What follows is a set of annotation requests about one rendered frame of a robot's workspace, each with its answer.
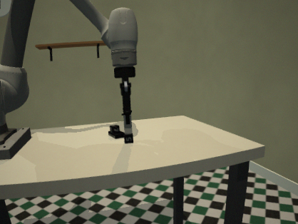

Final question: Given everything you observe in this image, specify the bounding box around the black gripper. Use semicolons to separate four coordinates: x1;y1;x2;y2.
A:
114;67;135;133

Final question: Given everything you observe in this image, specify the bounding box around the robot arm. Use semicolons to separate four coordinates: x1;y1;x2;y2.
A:
0;0;138;145

